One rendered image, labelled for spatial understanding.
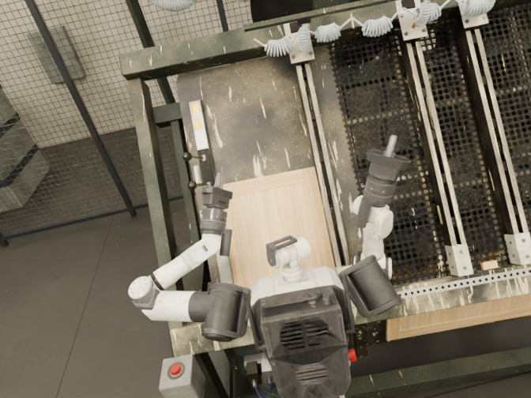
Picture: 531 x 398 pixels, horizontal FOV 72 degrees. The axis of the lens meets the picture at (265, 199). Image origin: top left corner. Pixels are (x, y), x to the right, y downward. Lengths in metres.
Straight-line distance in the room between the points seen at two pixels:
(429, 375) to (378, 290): 1.25
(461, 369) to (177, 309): 1.63
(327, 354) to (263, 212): 0.77
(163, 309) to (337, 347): 0.52
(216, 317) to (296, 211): 0.68
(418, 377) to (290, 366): 1.34
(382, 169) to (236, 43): 0.88
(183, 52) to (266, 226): 0.82
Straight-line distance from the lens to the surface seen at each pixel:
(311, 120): 1.60
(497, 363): 2.41
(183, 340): 1.68
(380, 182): 1.15
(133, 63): 1.77
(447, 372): 2.32
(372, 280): 1.09
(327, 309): 0.94
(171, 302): 1.17
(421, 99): 1.72
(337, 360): 1.03
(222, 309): 1.09
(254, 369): 1.64
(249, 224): 1.59
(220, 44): 1.70
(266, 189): 1.59
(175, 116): 1.78
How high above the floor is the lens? 2.17
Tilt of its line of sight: 35 degrees down
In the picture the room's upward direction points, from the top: 12 degrees counter-clockwise
